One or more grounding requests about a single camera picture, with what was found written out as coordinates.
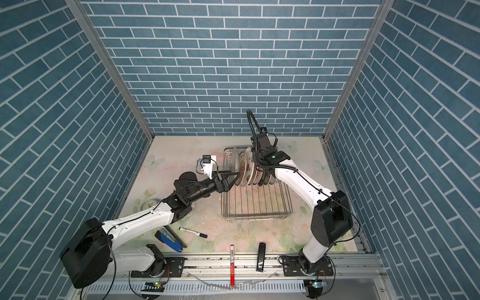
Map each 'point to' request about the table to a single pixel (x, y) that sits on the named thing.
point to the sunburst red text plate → (242, 167)
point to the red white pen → (232, 265)
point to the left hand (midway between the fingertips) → (236, 176)
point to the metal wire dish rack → (269, 202)
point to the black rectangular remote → (260, 259)
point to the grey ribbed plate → (234, 164)
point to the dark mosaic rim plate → (264, 179)
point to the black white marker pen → (190, 231)
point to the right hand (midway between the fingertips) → (261, 147)
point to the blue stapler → (165, 236)
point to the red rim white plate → (258, 177)
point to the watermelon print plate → (250, 166)
